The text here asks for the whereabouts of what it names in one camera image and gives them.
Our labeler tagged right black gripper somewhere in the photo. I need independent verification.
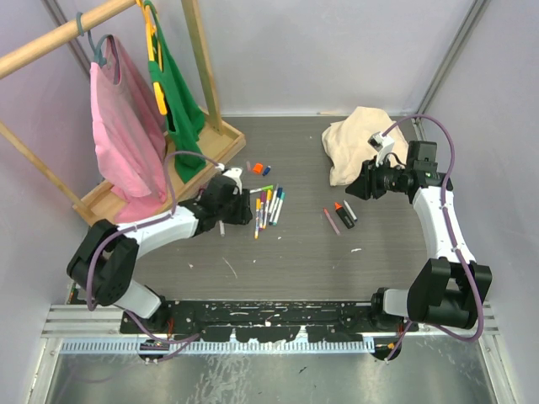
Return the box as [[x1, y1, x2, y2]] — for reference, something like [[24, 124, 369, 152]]
[[345, 155, 410, 201]]

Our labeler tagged blue cap white marker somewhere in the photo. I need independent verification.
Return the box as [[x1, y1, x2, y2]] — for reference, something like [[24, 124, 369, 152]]
[[343, 199, 358, 222]]

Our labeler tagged orange black highlighter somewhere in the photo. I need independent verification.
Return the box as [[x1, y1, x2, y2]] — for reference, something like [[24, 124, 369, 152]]
[[334, 202, 355, 229]]

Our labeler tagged orange cap marker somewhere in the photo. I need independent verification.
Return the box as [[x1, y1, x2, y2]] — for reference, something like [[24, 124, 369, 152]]
[[254, 198, 262, 240]]

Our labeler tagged purple cap marker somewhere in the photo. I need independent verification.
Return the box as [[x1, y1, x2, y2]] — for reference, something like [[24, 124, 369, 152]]
[[257, 190, 267, 231]]

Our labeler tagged pink pen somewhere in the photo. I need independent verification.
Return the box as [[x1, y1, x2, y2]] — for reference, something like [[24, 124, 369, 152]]
[[323, 207, 341, 236]]

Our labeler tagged orange highlighter cap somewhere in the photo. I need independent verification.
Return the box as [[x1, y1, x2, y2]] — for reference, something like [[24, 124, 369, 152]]
[[253, 163, 264, 174]]

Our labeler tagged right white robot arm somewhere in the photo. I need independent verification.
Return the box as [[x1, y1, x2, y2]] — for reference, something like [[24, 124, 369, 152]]
[[345, 135, 492, 332]]

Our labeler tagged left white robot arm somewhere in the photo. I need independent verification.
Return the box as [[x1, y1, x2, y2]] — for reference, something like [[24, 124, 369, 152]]
[[67, 167, 253, 333]]

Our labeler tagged beige cloth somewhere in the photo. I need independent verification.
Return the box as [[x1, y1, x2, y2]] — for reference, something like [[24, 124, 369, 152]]
[[322, 107, 394, 187]]

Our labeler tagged yellow cap marker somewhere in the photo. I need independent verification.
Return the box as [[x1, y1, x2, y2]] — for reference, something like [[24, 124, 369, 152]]
[[262, 189, 273, 230]]

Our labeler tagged grey cap marker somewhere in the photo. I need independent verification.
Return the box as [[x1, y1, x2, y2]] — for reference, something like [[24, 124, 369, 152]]
[[268, 183, 280, 220]]

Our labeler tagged teal cap marker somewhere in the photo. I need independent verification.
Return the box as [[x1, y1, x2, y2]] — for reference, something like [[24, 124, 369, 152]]
[[271, 191, 286, 226]]

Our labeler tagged green shirt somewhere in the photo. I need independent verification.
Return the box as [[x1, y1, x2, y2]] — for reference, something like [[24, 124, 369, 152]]
[[147, 10, 207, 183]]

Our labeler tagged pink shirt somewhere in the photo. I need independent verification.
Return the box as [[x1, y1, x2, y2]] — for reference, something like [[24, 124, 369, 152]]
[[90, 35, 168, 223]]

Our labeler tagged wooden clothes rack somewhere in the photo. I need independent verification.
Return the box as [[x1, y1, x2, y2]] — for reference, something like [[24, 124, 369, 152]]
[[1, 1, 246, 224]]

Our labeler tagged yellow clothes hanger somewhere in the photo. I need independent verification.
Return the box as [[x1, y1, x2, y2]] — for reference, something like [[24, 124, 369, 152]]
[[136, 0, 168, 115]]

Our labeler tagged grey clothes hanger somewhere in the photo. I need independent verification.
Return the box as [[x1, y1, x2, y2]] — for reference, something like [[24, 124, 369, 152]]
[[75, 11, 117, 68]]

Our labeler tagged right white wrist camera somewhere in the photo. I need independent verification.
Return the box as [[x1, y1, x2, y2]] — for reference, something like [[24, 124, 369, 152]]
[[368, 132, 395, 167]]

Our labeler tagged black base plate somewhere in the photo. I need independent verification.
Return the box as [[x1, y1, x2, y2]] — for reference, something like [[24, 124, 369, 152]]
[[141, 300, 405, 343]]

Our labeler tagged slotted cable duct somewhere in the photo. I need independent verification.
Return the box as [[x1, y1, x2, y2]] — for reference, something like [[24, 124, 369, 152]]
[[60, 336, 375, 355]]

